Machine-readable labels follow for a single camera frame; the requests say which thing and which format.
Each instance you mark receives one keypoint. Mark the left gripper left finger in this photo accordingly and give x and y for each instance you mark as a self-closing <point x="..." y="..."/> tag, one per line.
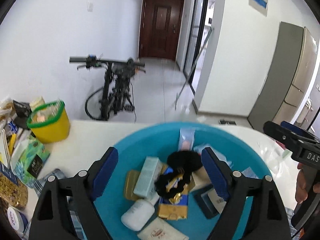
<point x="90" y="185"/>

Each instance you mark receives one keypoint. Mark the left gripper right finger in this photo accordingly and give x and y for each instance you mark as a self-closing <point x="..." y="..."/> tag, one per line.
<point x="229" y="185"/>

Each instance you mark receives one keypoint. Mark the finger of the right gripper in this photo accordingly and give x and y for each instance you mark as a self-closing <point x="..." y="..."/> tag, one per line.
<point x="292" y="128"/>

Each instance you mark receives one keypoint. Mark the black cat paw plush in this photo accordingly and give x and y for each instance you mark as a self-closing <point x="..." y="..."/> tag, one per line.
<point x="185" y="160"/>

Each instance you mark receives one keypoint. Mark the person's right hand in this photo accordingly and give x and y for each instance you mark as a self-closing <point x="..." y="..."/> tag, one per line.
<point x="301" y="192"/>

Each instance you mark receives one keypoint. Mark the cream square box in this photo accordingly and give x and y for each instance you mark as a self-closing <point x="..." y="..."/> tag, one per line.
<point x="199" y="180"/>

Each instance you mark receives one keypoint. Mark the brown flat pouch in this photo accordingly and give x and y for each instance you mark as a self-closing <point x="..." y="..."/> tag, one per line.
<point x="130" y="182"/>

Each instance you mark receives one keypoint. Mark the white small bottle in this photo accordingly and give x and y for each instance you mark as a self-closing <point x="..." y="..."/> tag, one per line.
<point x="138" y="215"/>

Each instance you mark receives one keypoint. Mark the pale green tall carton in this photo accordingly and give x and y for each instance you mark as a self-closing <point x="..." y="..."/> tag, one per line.
<point x="145" y="185"/>

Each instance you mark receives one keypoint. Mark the gold blue foil packet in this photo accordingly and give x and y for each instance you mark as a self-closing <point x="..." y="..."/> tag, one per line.
<point x="174" y="209"/>

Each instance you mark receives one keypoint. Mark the green floral tissue box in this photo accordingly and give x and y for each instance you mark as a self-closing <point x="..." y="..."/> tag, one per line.
<point x="28" y="159"/>

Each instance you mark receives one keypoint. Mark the black bag on floor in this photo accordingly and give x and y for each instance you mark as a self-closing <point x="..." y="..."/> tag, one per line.
<point x="227" y="122"/>

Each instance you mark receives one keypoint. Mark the large blue plastic basin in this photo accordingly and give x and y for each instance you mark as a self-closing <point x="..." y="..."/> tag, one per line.
<point x="159" y="142"/>

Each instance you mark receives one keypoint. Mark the black hair scrunchie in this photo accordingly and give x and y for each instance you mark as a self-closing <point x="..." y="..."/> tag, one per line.
<point x="172" y="182"/>

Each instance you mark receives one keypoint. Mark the gold glitter bag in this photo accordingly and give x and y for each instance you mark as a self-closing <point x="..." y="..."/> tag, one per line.
<point x="14" y="194"/>

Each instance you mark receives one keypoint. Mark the yellow bucket green rim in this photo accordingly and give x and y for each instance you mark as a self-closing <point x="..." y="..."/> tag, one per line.
<point x="49" y="122"/>

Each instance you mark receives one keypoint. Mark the grey beige refrigerator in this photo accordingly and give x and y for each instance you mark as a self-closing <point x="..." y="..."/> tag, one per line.
<point x="288" y="77"/>

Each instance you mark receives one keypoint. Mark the white tissue pack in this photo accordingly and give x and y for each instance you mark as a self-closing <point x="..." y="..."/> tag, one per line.
<point x="159" y="229"/>

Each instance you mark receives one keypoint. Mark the black folding bicycle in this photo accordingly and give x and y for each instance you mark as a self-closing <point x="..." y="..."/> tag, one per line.
<point x="117" y="91"/>

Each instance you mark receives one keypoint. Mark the metal mop pole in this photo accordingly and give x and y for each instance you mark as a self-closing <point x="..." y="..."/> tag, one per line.
<point x="194" y="65"/>

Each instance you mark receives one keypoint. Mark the dark wooden door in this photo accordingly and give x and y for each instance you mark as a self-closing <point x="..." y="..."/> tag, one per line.
<point x="160" y="28"/>

